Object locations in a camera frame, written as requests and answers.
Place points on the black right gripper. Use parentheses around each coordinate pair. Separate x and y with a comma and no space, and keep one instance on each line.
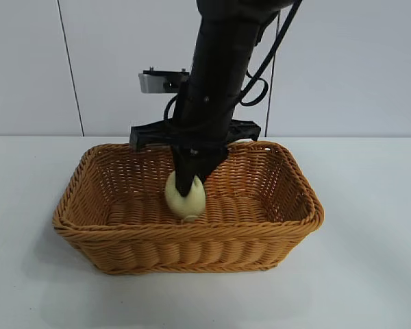
(212,103)

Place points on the pale yellow egg yolk pastry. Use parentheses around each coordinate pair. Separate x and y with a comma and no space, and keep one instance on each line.
(192,205)

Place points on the brown woven wicker basket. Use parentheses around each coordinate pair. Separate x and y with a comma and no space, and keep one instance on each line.
(192,250)

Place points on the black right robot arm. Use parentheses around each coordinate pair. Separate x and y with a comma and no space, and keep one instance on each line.
(233,17)

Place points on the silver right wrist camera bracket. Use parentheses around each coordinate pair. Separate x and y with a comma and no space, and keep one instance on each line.
(157,82)

